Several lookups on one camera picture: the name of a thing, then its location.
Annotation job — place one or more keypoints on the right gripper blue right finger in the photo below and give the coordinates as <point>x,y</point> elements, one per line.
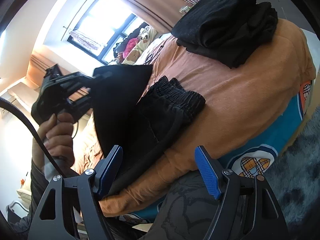
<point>211,172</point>

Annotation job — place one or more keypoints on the black framed window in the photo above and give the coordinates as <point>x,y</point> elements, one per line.
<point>102,25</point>

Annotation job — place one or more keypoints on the black drawstring pants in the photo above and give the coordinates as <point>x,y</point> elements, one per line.
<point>143,121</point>

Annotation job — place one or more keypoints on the person's left hand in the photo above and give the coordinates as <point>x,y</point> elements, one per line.
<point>58,132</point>

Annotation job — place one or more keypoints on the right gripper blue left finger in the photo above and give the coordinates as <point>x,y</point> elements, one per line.
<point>106,171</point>

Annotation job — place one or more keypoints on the bear print pillow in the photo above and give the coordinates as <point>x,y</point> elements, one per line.
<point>140,50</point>

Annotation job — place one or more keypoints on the stack of folded black clothes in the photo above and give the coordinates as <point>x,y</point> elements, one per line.
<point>228,31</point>

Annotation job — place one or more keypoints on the plush toy pile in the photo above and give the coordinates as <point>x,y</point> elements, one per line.
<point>120,47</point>

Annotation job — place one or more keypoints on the dark shaggy rug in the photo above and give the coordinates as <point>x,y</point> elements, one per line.
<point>294,179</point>

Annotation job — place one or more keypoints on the blue cartoon bed sheet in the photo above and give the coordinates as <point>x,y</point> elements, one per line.
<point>248,145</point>

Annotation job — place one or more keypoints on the grey patterned trouser leg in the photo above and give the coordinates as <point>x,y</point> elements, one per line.
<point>187,211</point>

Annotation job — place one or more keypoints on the orange bed blanket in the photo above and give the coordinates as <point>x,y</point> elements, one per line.
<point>273,73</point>

